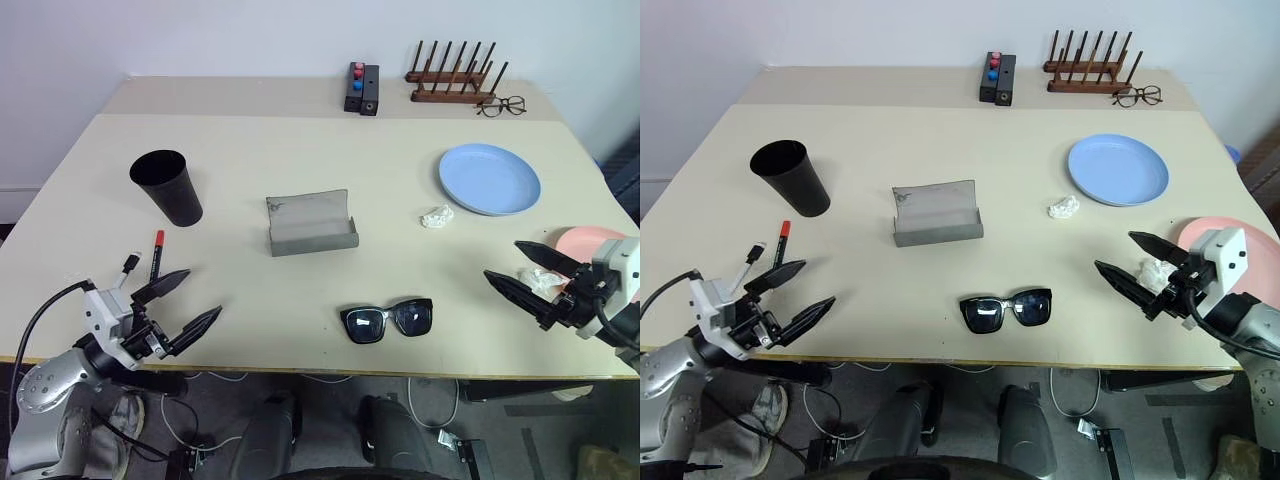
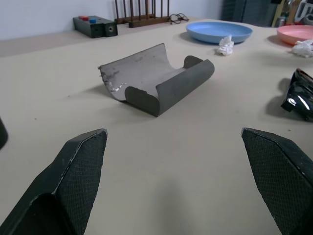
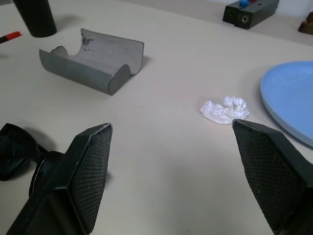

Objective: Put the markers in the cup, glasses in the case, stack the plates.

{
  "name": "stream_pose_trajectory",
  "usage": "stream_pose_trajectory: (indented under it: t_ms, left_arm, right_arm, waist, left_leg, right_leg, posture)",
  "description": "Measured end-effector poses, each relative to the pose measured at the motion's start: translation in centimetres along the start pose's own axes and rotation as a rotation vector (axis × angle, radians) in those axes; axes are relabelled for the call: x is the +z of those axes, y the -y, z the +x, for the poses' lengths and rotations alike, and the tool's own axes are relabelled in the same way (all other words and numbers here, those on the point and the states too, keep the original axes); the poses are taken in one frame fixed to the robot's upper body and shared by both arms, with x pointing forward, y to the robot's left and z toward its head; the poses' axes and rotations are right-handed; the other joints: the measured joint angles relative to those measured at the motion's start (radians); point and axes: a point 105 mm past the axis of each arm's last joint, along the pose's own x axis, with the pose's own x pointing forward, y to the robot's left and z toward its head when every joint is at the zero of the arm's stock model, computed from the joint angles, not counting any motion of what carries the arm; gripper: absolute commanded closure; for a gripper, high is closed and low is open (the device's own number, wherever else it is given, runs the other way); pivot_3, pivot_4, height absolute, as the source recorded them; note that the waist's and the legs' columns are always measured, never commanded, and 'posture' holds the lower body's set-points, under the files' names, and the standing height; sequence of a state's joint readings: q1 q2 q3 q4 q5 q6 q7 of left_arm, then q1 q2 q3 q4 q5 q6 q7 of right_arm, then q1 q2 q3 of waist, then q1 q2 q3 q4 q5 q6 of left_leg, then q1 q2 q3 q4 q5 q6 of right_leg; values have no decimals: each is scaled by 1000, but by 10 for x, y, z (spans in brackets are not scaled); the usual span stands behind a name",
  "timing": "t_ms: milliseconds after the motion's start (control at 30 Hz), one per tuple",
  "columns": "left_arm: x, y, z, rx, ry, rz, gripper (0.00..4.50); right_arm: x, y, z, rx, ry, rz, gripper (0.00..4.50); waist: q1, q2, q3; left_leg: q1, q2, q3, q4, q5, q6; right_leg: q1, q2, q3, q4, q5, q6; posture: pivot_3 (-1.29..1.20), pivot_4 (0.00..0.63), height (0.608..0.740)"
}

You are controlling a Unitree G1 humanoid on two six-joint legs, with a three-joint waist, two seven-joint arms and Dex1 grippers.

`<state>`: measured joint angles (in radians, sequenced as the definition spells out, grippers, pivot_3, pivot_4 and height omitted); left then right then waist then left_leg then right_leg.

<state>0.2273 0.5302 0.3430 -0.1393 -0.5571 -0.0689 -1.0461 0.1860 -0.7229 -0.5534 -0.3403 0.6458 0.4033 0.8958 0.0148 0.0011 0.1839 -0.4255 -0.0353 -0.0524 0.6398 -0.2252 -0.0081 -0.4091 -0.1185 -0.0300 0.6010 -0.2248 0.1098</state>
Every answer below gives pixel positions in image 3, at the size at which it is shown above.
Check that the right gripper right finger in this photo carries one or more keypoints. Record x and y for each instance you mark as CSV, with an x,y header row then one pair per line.
x,y
269,176

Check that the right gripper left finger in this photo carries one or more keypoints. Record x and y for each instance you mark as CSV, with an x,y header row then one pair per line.
x,y
80,183

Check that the black sunglasses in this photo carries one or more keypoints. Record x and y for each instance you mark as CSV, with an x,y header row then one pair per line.
x,y
14,151

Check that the crumpled white tissue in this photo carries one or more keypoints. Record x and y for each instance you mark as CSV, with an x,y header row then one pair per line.
x,y
220,112

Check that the light blue plate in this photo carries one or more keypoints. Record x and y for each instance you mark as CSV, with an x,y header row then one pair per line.
x,y
291,98

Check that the grey open glasses case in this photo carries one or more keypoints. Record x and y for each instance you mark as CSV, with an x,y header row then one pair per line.
x,y
73,71

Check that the brown wooden peg rack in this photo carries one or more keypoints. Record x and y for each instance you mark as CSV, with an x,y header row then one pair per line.
x,y
306,27

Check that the red and black marker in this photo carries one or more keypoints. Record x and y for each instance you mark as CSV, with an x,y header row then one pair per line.
x,y
12,35

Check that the plain black box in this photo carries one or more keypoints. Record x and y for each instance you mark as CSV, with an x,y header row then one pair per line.
x,y
259,12

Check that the black box with coloured knobs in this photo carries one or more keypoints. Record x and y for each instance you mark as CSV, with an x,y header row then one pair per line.
x,y
230,14

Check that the black cylindrical cup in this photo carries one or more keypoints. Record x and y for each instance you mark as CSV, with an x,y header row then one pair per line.
x,y
36,19

